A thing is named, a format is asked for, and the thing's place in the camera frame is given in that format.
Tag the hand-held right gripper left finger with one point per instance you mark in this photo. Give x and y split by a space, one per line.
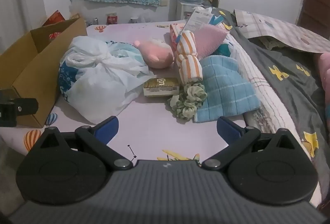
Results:
107 128

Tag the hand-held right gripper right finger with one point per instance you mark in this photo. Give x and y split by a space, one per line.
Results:
228 129

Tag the blue checked towel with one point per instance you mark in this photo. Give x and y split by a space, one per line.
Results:
224 90

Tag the brown cardboard box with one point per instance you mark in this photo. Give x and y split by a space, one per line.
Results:
33 72

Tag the green scrunchie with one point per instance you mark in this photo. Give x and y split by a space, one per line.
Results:
189 101

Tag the brown cardboard carton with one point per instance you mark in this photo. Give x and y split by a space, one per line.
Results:
161 86

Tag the orange white striped cloth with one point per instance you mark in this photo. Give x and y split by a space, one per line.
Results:
189 64

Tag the blue wet wipes packet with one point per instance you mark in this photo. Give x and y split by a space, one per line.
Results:
222 50

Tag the pink white plush toy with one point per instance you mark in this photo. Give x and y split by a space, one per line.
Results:
157 55

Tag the pink flat pack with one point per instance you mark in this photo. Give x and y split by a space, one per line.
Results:
208 38

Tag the pink printed bedsheet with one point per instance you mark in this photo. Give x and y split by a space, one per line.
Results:
154 115

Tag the white plastic bag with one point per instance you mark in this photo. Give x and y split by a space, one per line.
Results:
98 79

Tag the grey blanket with yellow prints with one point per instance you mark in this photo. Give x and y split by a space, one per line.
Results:
283 77

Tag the red snack bag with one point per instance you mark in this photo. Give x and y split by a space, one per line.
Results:
55 17

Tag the pink spotted pillow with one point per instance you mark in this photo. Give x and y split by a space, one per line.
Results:
325 79

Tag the red can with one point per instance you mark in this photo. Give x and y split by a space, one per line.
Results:
111 19

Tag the pale snack packet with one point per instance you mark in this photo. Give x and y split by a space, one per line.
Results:
75 16

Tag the checked printed quilt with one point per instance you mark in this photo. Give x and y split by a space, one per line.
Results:
278 28

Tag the wall socket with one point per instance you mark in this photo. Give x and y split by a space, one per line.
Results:
164 3

